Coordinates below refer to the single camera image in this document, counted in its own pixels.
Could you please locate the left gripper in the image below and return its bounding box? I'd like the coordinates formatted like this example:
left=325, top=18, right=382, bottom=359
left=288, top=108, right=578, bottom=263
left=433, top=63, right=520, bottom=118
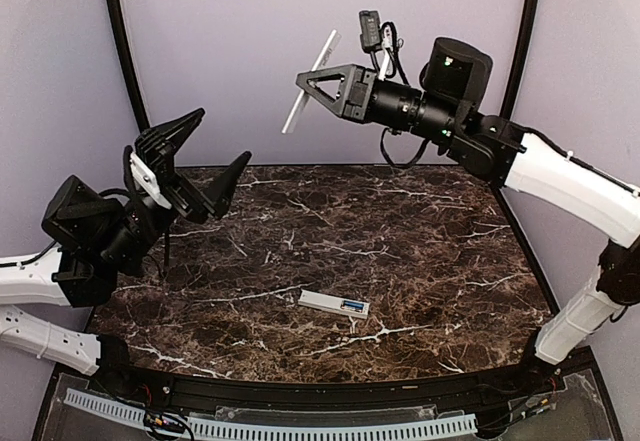
left=96, top=105, right=253, bottom=274

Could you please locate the white remote battery cover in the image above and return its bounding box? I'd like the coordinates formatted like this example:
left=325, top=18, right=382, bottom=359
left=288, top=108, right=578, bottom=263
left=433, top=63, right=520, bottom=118
left=280, top=29, right=342, bottom=135

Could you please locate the blue battery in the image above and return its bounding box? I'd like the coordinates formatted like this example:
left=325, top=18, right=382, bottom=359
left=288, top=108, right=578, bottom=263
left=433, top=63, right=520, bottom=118
left=341, top=300, right=365, bottom=312

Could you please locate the white remote control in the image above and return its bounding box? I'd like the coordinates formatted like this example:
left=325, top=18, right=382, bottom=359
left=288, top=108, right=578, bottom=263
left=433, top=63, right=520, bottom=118
left=298, top=290, right=370, bottom=319

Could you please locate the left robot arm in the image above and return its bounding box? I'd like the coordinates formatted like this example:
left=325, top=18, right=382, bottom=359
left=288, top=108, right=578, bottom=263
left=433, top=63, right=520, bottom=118
left=1, top=108, right=252, bottom=397

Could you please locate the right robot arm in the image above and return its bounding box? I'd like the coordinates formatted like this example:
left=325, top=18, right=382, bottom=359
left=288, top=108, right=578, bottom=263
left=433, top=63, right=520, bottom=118
left=296, top=37, right=639, bottom=395

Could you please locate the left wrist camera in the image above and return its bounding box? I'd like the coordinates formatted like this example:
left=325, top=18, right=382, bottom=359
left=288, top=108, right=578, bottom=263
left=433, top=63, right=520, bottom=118
left=125, top=127, right=177, bottom=209

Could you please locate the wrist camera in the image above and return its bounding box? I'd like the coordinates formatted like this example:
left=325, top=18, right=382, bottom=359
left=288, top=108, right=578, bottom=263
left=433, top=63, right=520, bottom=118
left=358, top=10, right=408, bottom=85
left=125, top=127, right=177, bottom=209

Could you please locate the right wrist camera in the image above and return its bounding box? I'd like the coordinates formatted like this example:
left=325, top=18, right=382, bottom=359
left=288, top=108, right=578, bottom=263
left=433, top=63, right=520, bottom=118
left=358, top=10, right=408, bottom=85

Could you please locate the left black frame post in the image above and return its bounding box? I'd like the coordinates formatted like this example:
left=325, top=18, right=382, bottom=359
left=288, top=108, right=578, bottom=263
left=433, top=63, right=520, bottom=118
left=105, top=0, right=151, bottom=133

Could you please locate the black frame post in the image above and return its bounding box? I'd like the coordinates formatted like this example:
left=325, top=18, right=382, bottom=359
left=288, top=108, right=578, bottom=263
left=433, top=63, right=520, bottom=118
left=105, top=0, right=151, bottom=133
left=500, top=0, right=539, bottom=119

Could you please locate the black front rail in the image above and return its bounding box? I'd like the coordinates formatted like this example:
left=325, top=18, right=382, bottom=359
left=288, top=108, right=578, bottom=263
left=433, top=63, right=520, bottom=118
left=54, top=350, right=601, bottom=415

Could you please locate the right black frame post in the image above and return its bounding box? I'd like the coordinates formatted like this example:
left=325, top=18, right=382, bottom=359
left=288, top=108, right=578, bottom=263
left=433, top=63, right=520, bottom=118
left=500, top=0, right=539, bottom=119

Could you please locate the white slotted cable duct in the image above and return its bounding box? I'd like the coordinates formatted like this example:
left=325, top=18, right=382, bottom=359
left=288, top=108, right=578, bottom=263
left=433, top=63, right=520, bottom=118
left=64, top=388, right=479, bottom=440

